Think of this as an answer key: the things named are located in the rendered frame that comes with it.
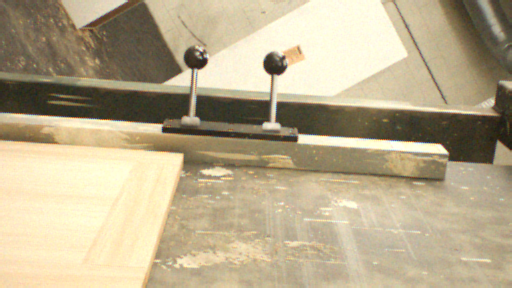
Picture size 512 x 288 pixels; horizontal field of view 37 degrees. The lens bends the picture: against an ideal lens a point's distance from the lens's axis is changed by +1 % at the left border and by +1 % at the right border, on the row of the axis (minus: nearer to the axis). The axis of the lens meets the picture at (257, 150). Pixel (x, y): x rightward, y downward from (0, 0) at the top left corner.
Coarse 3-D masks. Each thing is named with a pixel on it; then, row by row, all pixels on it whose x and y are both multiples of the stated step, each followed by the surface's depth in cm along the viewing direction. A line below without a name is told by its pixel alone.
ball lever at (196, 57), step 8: (192, 48) 113; (200, 48) 114; (184, 56) 114; (192, 56) 113; (200, 56) 113; (208, 56) 114; (192, 64) 113; (200, 64) 114; (192, 72) 114; (192, 80) 114; (192, 88) 113; (192, 96) 113; (192, 104) 113; (192, 112) 112; (184, 120) 111; (192, 120) 111
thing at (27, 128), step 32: (0, 128) 110; (32, 128) 110; (64, 128) 110; (96, 128) 110; (128, 128) 111; (160, 128) 113; (192, 160) 111; (224, 160) 111; (256, 160) 111; (288, 160) 111; (320, 160) 111; (352, 160) 111; (384, 160) 111; (416, 160) 111
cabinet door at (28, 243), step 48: (0, 144) 106; (48, 144) 108; (0, 192) 89; (48, 192) 91; (96, 192) 92; (144, 192) 92; (0, 240) 77; (48, 240) 77; (96, 240) 78; (144, 240) 78
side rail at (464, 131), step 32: (0, 96) 133; (32, 96) 133; (64, 96) 133; (96, 96) 133; (128, 96) 133; (160, 96) 133; (224, 96) 133; (256, 96) 134; (288, 96) 136; (320, 96) 138; (320, 128) 135; (352, 128) 135; (384, 128) 135; (416, 128) 135; (448, 128) 135; (480, 128) 135; (448, 160) 137; (480, 160) 137
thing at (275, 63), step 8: (272, 56) 114; (280, 56) 114; (264, 64) 114; (272, 64) 113; (280, 64) 113; (272, 72) 114; (280, 72) 114; (272, 80) 114; (272, 88) 114; (272, 96) 113; (272, 104) 113; (272, 112) 113; (272, 120) 113; (264, 128) 112; (272, 128) 112
